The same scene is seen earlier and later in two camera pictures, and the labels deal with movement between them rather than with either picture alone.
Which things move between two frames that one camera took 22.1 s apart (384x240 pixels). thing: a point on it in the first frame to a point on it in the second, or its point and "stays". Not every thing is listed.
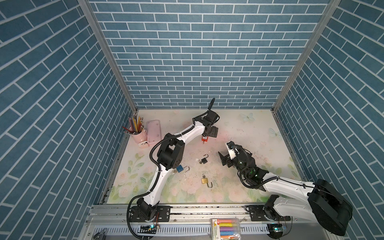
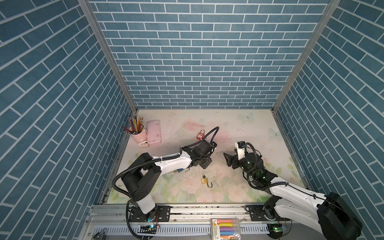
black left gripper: [214, 131] to [209, 161]
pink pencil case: [153, 131] stays
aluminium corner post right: [326, 15] stays
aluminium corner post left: [90, 14] stays
